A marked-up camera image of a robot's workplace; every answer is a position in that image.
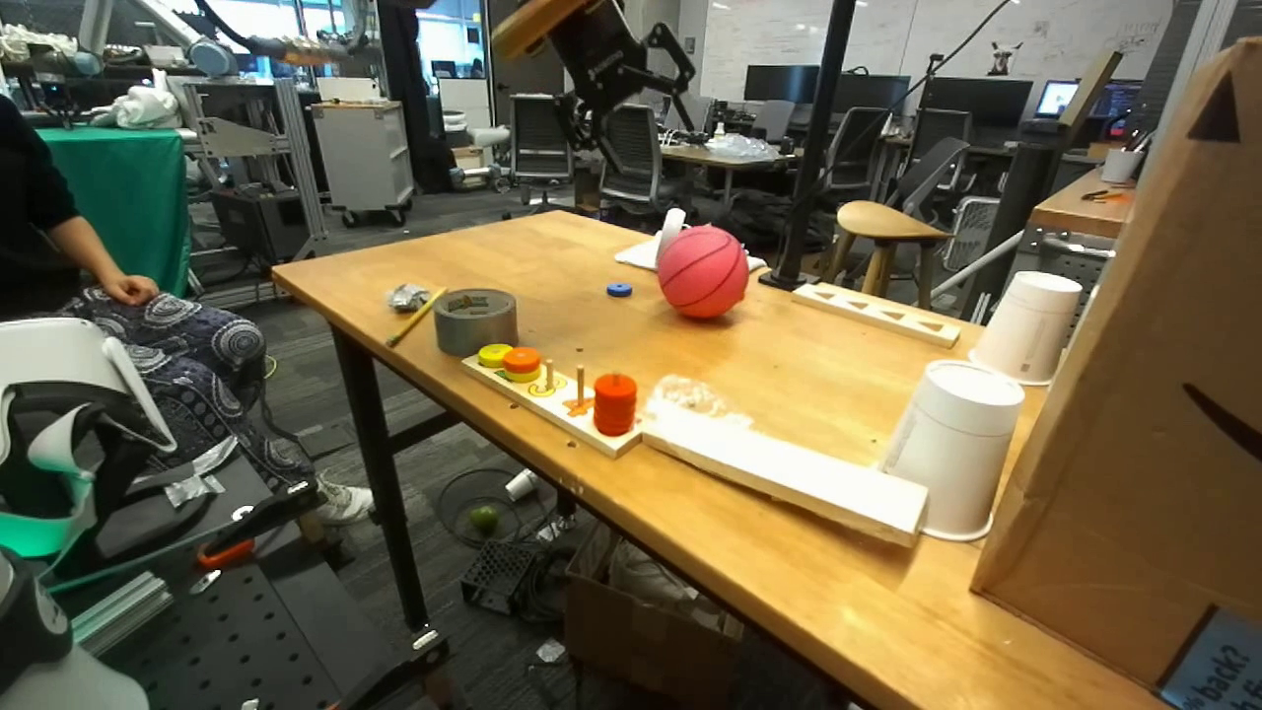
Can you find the person forearm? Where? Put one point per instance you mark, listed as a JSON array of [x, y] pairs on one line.
[[80, 251]]

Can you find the small blue disc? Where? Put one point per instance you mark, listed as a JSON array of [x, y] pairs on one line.
[[619, 289]]

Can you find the seated person body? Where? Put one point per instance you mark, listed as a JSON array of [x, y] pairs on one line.
[[198, 356]]

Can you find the wooden board with holes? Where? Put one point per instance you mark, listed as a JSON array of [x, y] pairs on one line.
[[873, 313]]

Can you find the person hand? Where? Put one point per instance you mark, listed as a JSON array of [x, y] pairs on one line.
[[131, 289]]

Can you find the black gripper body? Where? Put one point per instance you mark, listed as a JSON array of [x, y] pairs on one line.
[[601, 51]]

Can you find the black table leg frame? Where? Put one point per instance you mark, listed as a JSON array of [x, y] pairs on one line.
[[380, 473]]

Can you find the white foam board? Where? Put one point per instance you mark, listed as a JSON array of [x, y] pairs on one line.
[[791, 473]]

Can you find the round wooden stool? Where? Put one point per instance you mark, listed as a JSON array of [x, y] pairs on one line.
[[883, 222]]

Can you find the small white paper cup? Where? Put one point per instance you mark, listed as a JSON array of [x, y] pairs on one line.
[[1028, 330]]

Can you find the black computer monitor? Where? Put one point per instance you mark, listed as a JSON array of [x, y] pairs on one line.
[[974, 102], [785, 84]]

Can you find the aluminium extrusion bar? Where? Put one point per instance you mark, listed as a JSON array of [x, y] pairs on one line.
[[120, 614]]

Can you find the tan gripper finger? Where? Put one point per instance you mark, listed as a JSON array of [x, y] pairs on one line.
[[534, 22]]

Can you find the crumpled silver foil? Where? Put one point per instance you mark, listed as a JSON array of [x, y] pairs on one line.
[[407, 298]]

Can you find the blue printed card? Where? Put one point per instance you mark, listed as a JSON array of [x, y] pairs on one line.
[[1220, 666]]

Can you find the grey mesh office chair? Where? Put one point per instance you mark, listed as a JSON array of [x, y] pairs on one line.
[[627, 159], [542, 134]]

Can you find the red cylinder block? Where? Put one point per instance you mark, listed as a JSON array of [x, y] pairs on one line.
[[616, 402]]

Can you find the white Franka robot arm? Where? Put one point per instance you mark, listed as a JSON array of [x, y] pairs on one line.
[[51, 356]]

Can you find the pink rubber ball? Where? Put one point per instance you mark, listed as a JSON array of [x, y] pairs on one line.
[[702, 274]]

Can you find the large cardboard box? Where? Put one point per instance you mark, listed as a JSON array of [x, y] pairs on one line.
[[1144, 394]]

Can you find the lit laptop screen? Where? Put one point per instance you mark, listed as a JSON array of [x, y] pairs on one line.
[[1057, 98]]

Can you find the wooden office desk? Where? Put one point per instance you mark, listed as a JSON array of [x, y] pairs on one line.
[[716, 159]]

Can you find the black keyboard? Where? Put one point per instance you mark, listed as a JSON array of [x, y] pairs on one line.
[[510, 578]]

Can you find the green cloth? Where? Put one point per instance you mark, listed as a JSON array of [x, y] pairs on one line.
[[123, 199]]

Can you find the thin wooden peg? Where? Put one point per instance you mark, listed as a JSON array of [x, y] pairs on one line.
[[581, 382]]

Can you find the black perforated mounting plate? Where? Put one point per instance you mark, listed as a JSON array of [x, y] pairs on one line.
[[277, 632]]

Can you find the black vertical pole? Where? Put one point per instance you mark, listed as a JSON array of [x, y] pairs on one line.
[[812, 142]]

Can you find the large white paper cup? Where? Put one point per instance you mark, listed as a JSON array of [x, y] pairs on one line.
[[953, 453]]

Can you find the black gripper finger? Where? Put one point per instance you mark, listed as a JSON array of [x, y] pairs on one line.
[[672, 63]]

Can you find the brown cardboard box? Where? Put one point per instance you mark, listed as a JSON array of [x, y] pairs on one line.
[[653, 643]]

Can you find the clear plastic wrapper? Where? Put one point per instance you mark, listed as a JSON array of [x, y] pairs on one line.
[[689, 394]]

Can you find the yellow pencil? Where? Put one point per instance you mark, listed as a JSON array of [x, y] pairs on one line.
[[410, 320]]

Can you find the green tennis ball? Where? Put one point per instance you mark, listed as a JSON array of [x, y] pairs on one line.
[[486, 522]]

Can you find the wooden side desk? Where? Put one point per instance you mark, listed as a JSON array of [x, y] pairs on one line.
[[1084, 206]]

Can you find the clear plastic bag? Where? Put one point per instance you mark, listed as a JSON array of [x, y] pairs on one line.
[[741, 142]]

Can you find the dark office chair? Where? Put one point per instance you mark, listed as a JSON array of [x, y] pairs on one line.
[[856, 142]]

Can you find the grey duct tape roll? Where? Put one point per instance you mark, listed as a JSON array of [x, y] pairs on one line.
[[456, 331]]

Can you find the white tape roll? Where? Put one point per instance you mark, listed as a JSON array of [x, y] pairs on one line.
[[672, 222]]

